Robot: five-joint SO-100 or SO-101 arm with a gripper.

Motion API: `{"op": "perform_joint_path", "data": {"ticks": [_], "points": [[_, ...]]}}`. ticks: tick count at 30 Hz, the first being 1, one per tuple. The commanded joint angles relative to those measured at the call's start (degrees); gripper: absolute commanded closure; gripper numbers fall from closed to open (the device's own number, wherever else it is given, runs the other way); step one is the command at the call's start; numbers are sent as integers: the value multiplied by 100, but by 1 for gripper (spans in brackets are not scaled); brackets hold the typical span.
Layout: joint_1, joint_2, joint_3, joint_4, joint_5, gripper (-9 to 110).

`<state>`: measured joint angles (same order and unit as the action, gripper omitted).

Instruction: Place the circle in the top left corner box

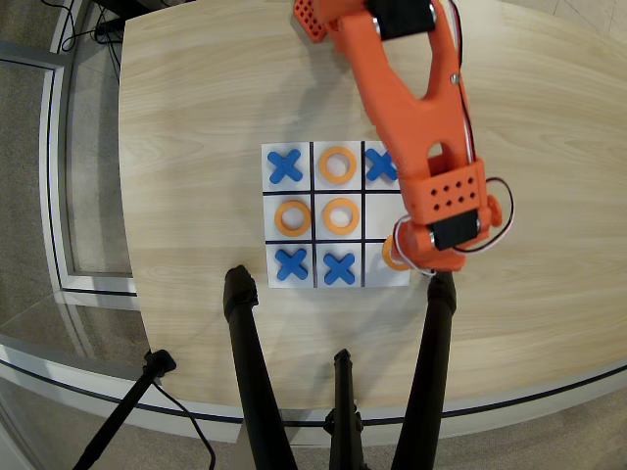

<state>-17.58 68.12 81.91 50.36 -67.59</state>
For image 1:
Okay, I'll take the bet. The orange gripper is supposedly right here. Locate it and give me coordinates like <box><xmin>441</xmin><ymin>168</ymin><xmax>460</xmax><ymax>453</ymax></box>
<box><xmin>393</xmin><ymin>220</ymin><xmax>465</xmax><ymax>275</ymax></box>

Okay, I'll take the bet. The orange foam ring piece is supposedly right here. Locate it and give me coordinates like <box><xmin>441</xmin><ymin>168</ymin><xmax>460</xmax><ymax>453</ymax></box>
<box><xmin>381</xmin><ymin>234</ymin><xmax>413</xmax><ymax>273</ymax></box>
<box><xmin>321</xmin><ymin>197</ymin><xmax>362</xmax><ymax>234</ymax></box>
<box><xmin>273</xmin><ymin>199</ymin><xmax>314</xmax><ymax>239</ymax></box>
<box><xmin>317</xmin><ymin>146</ymin><xmax>359</xmax><ymax>186</ymax></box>

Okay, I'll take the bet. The white tic-tac-toe grid sheet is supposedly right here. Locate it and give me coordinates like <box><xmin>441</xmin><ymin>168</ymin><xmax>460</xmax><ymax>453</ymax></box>
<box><xmin>261</xmin><ymin>141</ymin><xmax>415</xmax><ymax>290</ymax></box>

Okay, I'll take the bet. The blue foam cross piece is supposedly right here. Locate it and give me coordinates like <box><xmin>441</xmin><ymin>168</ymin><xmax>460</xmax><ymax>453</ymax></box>
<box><xmin>322</xmin><ymin>252</ymin><xmax>357</xmax><ymax>287</ymax></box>
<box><xmin>266</xmin><ymin>149</ymin><xmax>304</xmax><ymax>186</ymax></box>
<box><xmin>364</xmin><ymin>147</ymin><xmax>400</xmax><ymax>182</ymax></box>
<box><xmin>274</xmin><ymin>248</ymin><xmax>310</xmax><ymax>283</ymax></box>

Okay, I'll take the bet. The thick black tripod leg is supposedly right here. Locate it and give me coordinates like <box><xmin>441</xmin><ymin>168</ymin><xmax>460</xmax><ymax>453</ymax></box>
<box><xmin>390</xmin><ymin>271</ymin><xmax>458</xmax><ymax>470</ymax></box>
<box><xmin>222</xmin><ymin>264</ymin><xmax>299</xmax><ymax>470</ymax></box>

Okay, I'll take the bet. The short black tripod leg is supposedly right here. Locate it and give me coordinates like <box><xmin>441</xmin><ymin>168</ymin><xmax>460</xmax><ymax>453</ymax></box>
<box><xmin>322</xmin><ymin>348</ymin><xmax>366</xmax><ymax>470</ymax></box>

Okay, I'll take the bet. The thin black stand leg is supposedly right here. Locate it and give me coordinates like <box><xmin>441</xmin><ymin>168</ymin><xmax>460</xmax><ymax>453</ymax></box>
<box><xmin>72</xmin><ymin>349</ymin><xmax>177</xmax><ymax>470</ymax></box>

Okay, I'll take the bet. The black cable on floor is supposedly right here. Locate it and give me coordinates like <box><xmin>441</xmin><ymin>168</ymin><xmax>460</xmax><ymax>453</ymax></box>
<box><xmin>150</xmin><ymin>380</ymin><xmax>217</xmax><ymax>470</ymax></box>

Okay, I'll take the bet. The black power cable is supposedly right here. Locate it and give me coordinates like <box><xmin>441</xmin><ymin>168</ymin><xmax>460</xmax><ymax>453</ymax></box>
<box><xmin>93</xmin><ymin>0</ymin><xmax>129</xmax><ymax>79</ymax></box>

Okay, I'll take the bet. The white glass panel frame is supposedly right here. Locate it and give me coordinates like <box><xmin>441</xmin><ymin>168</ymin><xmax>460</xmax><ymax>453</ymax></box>
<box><xmin>0</xmin><ymin>41</ymin><xmax>143</xmax><ymax>310</ymax></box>

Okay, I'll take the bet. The black cable loop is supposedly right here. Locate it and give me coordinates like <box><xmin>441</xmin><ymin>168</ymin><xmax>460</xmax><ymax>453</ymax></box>
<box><xmin>57</xmin><ymin>0</ymin><xmax>99</xmax><ymax>54</ymax></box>

